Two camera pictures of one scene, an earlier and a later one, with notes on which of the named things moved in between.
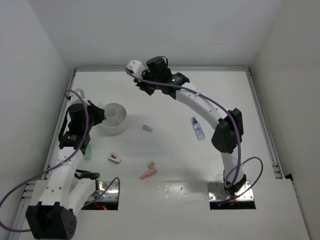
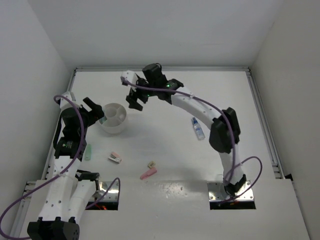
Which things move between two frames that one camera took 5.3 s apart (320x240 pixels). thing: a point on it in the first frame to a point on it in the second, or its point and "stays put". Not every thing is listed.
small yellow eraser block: [151, 164] stays put
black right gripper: [141, 85] to [132, 99]
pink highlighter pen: [151, 171] stays put
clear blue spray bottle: [198, 129] stays put
